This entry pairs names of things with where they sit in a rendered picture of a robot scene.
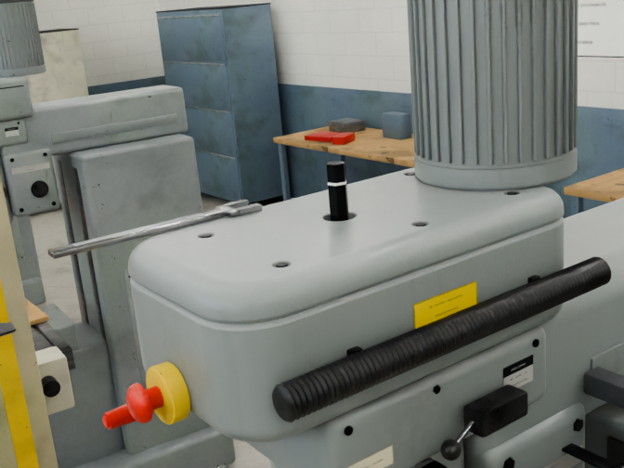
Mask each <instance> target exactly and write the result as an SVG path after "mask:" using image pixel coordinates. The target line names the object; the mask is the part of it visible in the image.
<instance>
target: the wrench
mask: <svg viewBox="0 0 624 468"><path fill-rule="evenodd" d="M259 211H262V204H259V203H255V204H251V205H249V203H248V200H240V201H234V202H230V203H226V204H223V205H220V206H216V207H215V209H213V210H210V211H206V212H202V213H198V214H192V215H187V216H183V217H179V218H176V219H172V220H168V221H164V222H160V223H156V224H152V225H148V226H144V227H138V228H133V229H129V230H126V231H122V232H118V233H114V234H110V235H106V236H102V237H98V238H94V239H91V240H84V241H79V242H75V243H72V244H68V245H64V246H60V247H57V248H53V249H49V250H48V255H50V256H51V257H52V258H54V259H57V258H60V257H64V256H68V255H72V254H78V253H82V252H86V251H90V250H94V249H97V248H101V247H105V246H109V245H112V244H116V243H120V242H124V241H130V240H134V239H138V238H142V237H146V236H149V235H153V234H157V233H161V232H164V231H168V230H172V229H176V228H182V227H186V226H190V225H194V224H198V223H201V222H205V221H210V220H214V219H217V218H221V217H225V216H229V217H234V216H238V215H247V214H251V213H255V212H259Z"/></svg>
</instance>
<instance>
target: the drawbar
mask: <svg viewBox="0 0 624 468"><path fill-rule="evenodd" d="M326 165H327V177H328V182H329V183H341V182H345V181H346V172H345V162H341V161H335V162H328V163H327V164H326ZM328 189H329V201H330V212H331V221H345V220H349V210H348V198H347V185H346V184H345V185H341V186H329V185H328Z"/></svg>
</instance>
